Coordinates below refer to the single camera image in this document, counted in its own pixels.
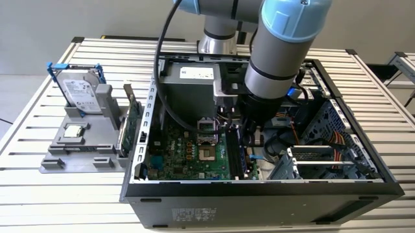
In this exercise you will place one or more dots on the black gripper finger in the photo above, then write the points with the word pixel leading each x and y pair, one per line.
pixel 249 133
pixel 258 136

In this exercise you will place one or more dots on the dark RAM stick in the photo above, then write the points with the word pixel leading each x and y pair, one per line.
pixel 81 148
pixel 242 150

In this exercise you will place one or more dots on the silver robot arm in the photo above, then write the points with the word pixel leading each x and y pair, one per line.
pixel 282 60

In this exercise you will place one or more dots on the black RAM slot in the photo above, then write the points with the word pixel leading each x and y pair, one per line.
pixel 246 178
pixel 232 150

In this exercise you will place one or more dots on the CPU socket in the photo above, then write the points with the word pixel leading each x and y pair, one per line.
pixel 208 153

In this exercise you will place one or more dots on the grey perforated disk bay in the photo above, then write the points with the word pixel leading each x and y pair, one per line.
pixel 312 151

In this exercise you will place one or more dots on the grey power supply unit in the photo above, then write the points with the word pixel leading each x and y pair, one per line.
pixel 192 97

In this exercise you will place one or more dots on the silver metal drive bay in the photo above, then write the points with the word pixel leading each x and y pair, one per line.
pixel 316 72

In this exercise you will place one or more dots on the green motherboard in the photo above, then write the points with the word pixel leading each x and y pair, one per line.
pixel 182 167

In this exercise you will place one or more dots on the black open PC case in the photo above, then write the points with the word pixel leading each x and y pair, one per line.
pixel 260 208

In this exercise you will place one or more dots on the green graphics card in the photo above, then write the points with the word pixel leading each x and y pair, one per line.
pixel 130 126

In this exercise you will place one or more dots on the grey parts rack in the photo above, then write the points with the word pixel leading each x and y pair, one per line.
pixel 98 136

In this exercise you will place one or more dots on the aluminium side table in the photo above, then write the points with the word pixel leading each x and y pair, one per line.
pixel 402 60

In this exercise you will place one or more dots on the silver CPU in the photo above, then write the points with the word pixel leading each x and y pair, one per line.
pixel 73 132

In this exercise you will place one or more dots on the hard disk in blue carrier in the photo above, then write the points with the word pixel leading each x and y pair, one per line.
pixel 78 92

